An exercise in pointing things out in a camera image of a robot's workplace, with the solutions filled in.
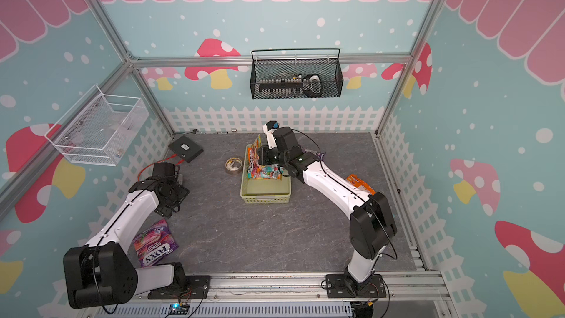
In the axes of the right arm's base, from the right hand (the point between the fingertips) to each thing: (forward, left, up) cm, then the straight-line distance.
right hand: (256, 150), depth 81 cm
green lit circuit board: (-46, +26, -27) cm, 59 cm away
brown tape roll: (+11, +15, -23) cm, 30 cm away
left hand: (-13, +31, -16) cm, 37 cm away
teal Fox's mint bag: (+4, -3, -19) cm, 20 cm away
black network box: (+21, +41, -23) cm, 51 cm away
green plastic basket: (-4, 0, -24) cm, 24 cm away
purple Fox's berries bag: (-26, +38, -22) cm, 51 cm away
